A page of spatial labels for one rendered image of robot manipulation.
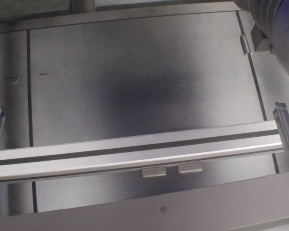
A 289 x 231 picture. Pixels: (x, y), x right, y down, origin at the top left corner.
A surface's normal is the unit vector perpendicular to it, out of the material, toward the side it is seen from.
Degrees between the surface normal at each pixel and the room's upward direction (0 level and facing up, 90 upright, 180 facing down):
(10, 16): 0
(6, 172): 90
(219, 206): 90
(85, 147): 90
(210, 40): 90
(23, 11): 0
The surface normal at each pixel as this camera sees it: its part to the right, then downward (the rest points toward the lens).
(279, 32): -0.98, -0.07
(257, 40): -0.99, 0.12
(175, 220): 0.04, -0.40
